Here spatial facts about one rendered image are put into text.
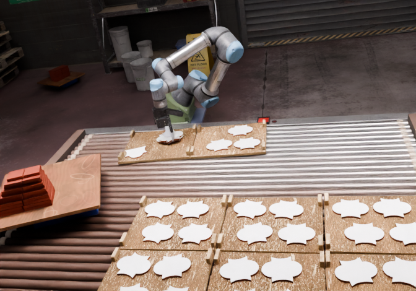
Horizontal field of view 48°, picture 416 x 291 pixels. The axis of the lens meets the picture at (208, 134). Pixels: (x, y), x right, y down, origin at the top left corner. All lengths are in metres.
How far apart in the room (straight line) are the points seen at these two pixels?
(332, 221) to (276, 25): 5.43
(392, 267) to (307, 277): 0.29
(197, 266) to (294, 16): 5.70
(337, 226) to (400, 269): 0.31
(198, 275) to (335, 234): 0.56
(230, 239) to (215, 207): 0.24
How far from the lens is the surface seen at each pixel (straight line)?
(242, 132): 2.67
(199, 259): 1.86
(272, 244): 1.88
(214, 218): 2.04
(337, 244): 1.87
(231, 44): 2.64
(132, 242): 2.03
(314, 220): 1.98
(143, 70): 6.17
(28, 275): 2.11
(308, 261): 1.80
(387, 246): 1.88
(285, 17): 7.16
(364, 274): 1.75
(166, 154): 2.60
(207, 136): 2.70
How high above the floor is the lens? 2.17
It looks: 27 degrees down
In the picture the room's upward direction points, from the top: 9 degrees counter-clockwise
